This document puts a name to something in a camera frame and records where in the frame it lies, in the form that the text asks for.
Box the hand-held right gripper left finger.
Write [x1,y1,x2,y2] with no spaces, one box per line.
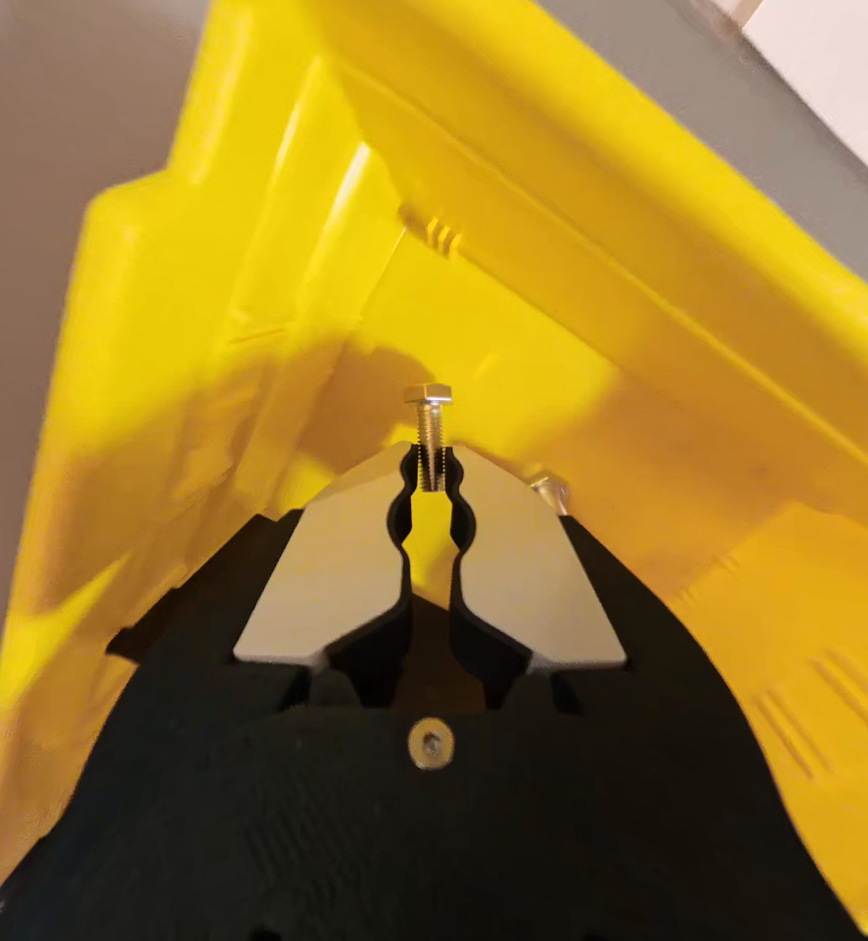
[231,440,422,670]

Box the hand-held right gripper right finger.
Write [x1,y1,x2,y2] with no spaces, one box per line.
[441,441,629,673]

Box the silver hex nut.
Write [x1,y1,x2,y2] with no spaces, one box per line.
[528,472,572,517]

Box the silver hex bolt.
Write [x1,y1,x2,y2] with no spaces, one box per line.
[402,381,454,494]

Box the yellow plastic bin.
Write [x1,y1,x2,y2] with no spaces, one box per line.
[0,0,868,938]

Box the grey desk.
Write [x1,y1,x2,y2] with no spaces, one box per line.
[0,0,868,677]

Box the laminated paper sheet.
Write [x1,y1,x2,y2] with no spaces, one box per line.
[706,0,868,203]

